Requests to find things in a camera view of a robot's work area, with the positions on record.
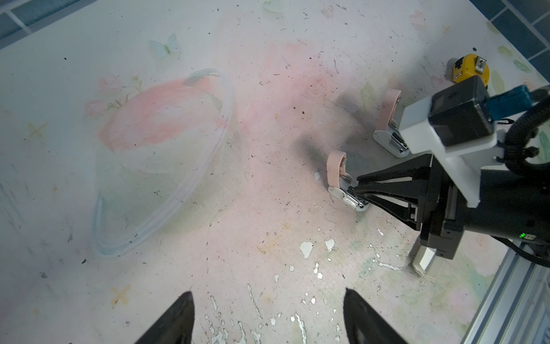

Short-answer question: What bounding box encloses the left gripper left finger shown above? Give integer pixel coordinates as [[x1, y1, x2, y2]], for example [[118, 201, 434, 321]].
[[135, 291, 195, 344]]

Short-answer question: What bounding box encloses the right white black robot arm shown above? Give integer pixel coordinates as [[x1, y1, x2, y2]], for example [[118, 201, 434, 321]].
[[347, 80, 549, 267]]

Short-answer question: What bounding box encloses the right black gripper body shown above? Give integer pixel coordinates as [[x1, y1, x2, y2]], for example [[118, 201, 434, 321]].
[[421, 157, 465, 259]]

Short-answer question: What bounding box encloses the aluminium front rail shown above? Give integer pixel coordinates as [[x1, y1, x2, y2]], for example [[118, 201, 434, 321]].
[[462, 250, 549, 343]]

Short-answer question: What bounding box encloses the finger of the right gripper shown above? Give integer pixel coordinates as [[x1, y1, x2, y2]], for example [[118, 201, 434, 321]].
[[352, 154, 433, 194], [362, 193, 430, 230]]

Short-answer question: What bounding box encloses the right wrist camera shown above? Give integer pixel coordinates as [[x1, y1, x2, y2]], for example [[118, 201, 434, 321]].
[[398, 77, 535, 208]]

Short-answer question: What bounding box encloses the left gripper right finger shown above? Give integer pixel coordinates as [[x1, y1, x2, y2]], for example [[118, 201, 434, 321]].
[[343, 288, 407, 344]]

